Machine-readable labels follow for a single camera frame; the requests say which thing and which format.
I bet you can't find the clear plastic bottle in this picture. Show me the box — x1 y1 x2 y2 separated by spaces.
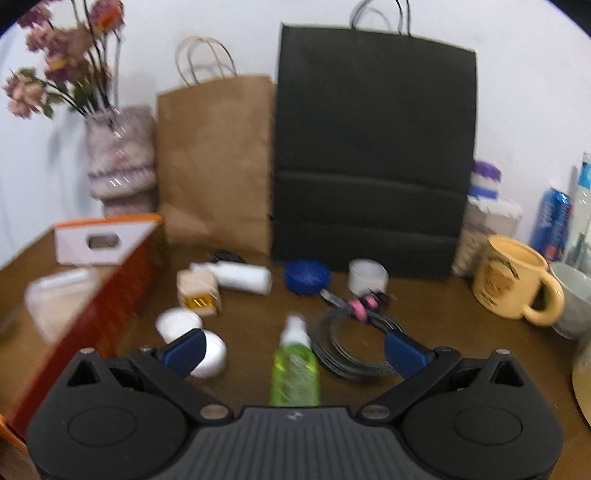
566 152 591 266

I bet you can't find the green spray bottle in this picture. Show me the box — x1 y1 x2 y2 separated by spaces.
269 314 321 407

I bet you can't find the blue round lid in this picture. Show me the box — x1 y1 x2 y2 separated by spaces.
283 259 331 297

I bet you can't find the white round plastic piece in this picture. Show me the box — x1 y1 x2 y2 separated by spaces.
187 330 228 379
156 308 204 343

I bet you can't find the white tube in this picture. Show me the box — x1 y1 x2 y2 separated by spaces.
190 261 273 295

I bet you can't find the small beige box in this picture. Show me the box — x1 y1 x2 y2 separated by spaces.
177 269 223 318

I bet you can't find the beige bowl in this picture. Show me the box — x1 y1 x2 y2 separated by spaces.
571 332 591 435

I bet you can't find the brown paper bag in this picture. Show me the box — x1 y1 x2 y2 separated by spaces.
156 37 274 254

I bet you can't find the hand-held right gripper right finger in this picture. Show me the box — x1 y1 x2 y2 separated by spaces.
360 331 525 423

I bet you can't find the black paper bag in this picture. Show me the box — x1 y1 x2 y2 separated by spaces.
270 0 477 280

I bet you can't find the purple grey textured vase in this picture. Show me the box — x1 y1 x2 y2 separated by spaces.
85 105 158 217

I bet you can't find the purple white striped roll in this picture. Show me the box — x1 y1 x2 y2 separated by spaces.
468 161 502 200

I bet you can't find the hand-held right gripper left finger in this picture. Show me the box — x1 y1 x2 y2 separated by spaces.
67 329 232 425

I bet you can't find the white mug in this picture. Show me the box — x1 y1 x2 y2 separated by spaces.
547 262 591 340

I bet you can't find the orange white cardboard box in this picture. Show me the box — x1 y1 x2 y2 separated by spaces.
0 213 168 439

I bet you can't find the white lidded jar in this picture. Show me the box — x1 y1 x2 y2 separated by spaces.
452 196 523 278

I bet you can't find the blue drink can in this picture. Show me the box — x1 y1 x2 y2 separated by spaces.
530 187 573 261

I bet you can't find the braided cable with pink tie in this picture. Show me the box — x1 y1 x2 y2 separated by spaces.
310 288 419 383

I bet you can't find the yellow mug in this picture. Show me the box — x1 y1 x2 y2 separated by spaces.
472 234 565 326

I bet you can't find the white round cap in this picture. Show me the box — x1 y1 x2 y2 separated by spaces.
348 259 389 295

